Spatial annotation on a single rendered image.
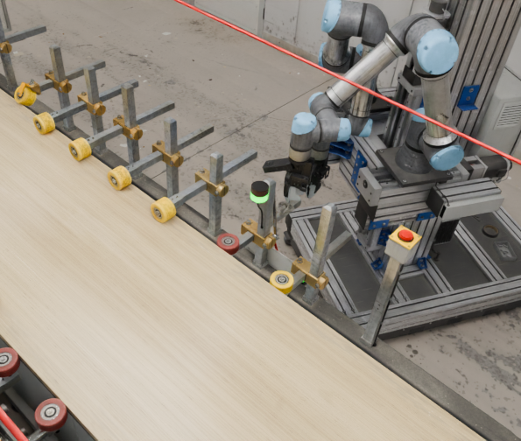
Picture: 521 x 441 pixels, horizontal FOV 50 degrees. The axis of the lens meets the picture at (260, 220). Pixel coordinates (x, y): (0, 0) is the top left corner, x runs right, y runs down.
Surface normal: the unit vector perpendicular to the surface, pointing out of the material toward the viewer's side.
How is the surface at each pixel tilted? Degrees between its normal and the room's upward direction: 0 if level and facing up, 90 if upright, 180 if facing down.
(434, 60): 83
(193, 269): 0
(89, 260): 0
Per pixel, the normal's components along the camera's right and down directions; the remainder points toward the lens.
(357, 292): 0.07, -0.72
